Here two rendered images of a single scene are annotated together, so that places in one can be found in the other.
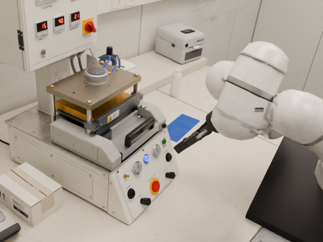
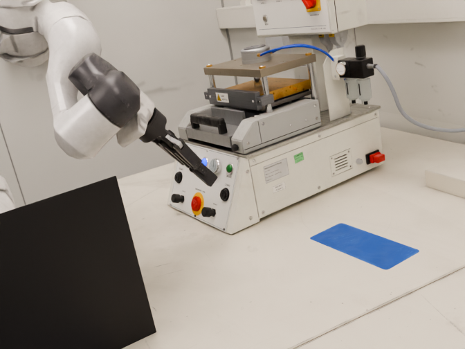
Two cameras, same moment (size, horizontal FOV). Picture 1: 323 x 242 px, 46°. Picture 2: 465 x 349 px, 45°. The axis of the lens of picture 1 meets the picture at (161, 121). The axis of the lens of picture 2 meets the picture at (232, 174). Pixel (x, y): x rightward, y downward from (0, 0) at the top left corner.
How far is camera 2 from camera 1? 2.17 m
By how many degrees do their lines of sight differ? 105
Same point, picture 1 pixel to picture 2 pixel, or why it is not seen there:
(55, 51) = (278, 21)
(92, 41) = (322, 24)
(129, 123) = (232, 120)
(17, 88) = (436, 109)
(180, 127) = (358, 244)
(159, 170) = (210, 194)
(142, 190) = (187, 190)
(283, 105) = not seen: outside the picture
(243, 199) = not seen: hidden behind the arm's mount
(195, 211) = (151, 242)
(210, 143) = (293, 271)
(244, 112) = not seen: hidden behind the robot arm
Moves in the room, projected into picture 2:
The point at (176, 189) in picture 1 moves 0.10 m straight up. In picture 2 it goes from (197, 231) to (189, 194)
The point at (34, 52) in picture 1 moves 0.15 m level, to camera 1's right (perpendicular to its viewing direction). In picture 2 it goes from (258, 16) to (234, 23)
